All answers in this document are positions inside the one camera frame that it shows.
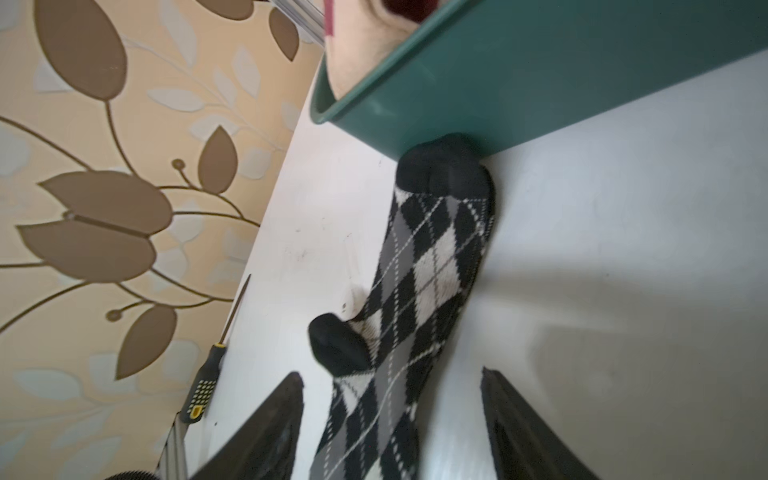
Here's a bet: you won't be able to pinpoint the beige sock maroon purple stripes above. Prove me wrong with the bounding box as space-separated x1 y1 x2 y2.
324 0 444 100

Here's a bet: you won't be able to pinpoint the black grey argyle sock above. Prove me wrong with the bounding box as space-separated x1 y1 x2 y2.
308 134 495 479

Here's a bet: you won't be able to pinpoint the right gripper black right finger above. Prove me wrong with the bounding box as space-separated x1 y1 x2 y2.
481 368 597 480

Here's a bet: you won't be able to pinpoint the green plastic divided tray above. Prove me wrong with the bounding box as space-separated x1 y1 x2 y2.
310 1 767 159

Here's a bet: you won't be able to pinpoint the black yellow screwdriver on table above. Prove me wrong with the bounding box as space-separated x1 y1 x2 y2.
179 274 251 425

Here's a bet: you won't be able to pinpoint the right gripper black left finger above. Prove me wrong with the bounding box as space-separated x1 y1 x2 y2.
192 372 304 480

